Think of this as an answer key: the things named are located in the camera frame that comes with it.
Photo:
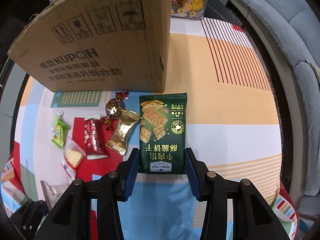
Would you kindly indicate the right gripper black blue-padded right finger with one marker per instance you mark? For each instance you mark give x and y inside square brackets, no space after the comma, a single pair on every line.
[253,218]

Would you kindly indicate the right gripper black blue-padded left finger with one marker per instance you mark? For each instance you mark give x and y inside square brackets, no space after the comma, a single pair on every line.
[70,218]

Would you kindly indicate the gold red candy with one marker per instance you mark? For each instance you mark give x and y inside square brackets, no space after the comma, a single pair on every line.
[113,108]

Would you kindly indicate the green cracker snack packet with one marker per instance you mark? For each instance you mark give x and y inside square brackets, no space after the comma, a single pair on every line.
[162,133]

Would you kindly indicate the silver snack packet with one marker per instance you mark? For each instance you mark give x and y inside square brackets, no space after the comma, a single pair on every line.
[52,193]

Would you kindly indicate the clear yellow cake packet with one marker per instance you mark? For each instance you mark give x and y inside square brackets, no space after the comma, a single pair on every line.
[73,155]

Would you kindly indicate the red snack packet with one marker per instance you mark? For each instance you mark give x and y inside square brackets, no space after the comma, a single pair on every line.
[93,138]

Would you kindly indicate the green small snack packet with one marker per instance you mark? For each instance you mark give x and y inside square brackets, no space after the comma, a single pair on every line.
[60,129]

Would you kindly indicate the colourful patchwork table cloth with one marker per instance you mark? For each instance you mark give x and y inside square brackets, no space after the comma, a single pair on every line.
[232,125]

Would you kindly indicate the gold foil snack packet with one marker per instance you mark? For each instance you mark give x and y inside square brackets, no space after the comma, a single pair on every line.
[127,121]

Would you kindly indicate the brown cardboard box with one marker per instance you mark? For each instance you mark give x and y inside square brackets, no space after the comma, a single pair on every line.
[76,45]

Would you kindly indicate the grey sectional sofa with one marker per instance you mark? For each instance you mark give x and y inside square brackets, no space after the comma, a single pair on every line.
[286,32]

